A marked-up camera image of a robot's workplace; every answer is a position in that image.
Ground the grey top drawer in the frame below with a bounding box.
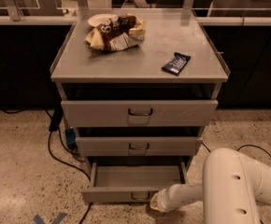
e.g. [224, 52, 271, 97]
[62, 100, 218, 127]

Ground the black floor cable left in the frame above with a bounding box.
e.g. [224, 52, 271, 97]
[1, 107, 93, 224]

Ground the grey bottom drawer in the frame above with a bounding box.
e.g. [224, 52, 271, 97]
[81, 158, 187, 203]

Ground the blue power box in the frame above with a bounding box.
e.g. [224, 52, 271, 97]
[64, 128, 76, 147]

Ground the grey drawer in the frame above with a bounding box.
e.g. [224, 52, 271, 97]
[62, 100, 218, 127]
[76, 137, 202, 157]
[81, 158, 187, 203]

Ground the crumpled brown chip bag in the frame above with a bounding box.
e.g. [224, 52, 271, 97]
[85, 13, 146, 52]

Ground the grey metal drawer cabinet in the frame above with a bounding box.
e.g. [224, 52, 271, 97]
[49, 8, 231, 173]

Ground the black floor cable right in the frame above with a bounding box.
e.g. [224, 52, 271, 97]
[201, 142, 271, 175]

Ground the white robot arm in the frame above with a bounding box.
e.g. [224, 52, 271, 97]
[150, 148, 271, 224]

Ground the black floor cable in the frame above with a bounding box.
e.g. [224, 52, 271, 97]
[201, 142, 271, 175]
[1, 107, 93, 224]

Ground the grey middle drawer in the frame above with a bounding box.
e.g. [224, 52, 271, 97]
[76, 137, 202, 157]

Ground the dark blue candy bar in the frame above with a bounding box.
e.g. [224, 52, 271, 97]
[162, 52, 191, 76]

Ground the white plate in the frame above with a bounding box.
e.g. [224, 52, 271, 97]
[88, 13, 117, 27]

